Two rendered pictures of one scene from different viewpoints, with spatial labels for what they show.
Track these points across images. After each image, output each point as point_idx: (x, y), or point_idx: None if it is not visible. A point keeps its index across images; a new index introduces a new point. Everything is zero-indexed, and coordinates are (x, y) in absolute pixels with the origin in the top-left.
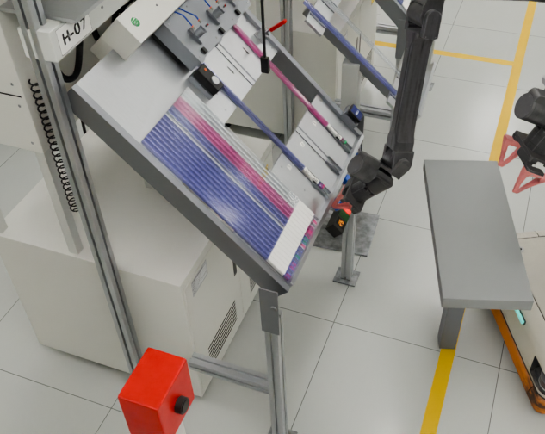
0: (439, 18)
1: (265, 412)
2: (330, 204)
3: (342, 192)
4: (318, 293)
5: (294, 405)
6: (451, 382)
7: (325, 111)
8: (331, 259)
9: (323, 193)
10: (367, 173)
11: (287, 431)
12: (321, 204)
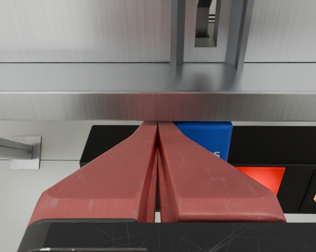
0: None
1: (55, 123)
2: (74, 107)
3: (37, 230)
4: (252, 125)
5: (73, 152)
6: None
7: None
8: None
9: (170, 9)
10: None
11: (27, 159)
12: (78, 44)
